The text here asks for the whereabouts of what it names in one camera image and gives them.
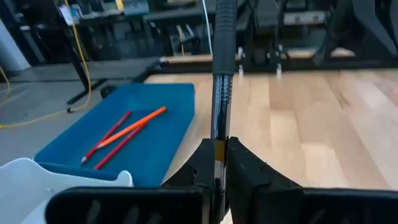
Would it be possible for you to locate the blue and white sign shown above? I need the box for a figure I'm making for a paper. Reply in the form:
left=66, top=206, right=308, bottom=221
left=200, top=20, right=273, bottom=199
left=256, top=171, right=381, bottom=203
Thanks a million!
left=58, top=3, right=82, bottom=26

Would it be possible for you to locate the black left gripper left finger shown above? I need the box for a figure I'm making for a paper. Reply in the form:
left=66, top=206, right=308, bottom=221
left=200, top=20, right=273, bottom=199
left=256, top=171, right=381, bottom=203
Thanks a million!
left=162, top=138, right=216, bottom=224

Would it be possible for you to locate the white plastic bin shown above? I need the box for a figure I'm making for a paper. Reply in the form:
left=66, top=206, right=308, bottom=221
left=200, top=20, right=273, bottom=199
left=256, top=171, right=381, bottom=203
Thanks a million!
left=0, top=157, right=134, bottom=224

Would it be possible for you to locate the red pencil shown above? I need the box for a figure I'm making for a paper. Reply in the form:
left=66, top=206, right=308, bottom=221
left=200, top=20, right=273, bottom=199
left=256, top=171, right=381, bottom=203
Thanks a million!
left=80, top=110, right=132, bottom=166
left=93, top=122, right=147, bottom=170

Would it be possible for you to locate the black stand beam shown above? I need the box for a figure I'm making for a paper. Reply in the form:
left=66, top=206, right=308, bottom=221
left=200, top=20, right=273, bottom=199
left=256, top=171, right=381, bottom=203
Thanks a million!
left=63, top=30, right=108, bottom=106

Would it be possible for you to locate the yellow cable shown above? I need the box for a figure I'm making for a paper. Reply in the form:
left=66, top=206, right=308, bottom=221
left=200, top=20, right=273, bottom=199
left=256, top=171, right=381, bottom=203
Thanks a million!
left=0, top=0, right=93, bottom=130

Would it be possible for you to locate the black pen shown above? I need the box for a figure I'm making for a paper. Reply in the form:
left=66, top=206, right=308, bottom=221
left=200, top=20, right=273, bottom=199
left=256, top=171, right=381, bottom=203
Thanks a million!
left=208, top=0, right=239, bottom=224

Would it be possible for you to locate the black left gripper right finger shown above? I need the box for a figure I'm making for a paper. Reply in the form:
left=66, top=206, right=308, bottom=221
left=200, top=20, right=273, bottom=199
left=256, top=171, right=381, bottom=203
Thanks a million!
left=226, top=136, right=307, bottom=224

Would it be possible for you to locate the orange pencil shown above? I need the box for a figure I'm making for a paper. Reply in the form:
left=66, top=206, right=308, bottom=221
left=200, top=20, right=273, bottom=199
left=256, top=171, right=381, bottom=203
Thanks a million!
left=95, top=106, right=168, bottom=149

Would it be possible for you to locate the black side table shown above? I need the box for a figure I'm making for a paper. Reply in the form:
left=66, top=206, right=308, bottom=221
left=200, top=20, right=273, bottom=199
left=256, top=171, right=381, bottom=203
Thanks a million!
left=77, top=6, right=218, bottom=30

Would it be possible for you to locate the black aluminium table frame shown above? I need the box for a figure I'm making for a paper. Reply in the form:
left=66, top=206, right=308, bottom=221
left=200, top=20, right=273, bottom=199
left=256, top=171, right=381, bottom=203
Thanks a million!
left=99, top=57, right=398, bottom=100

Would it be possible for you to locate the white cable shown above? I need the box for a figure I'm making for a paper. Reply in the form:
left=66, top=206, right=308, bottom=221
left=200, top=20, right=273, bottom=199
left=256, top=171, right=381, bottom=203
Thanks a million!
left=201, top=0, right=214, bottom=56

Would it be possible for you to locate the grey teal box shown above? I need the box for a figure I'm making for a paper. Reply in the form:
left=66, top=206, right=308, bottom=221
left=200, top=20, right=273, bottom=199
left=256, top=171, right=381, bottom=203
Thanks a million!
left=123, top=0, right=150, bottom=16

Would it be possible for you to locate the blue plastic tray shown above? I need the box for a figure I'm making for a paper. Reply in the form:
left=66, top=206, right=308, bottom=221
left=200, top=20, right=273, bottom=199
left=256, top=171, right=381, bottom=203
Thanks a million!
left=33, top=82, right=196, bottom=188

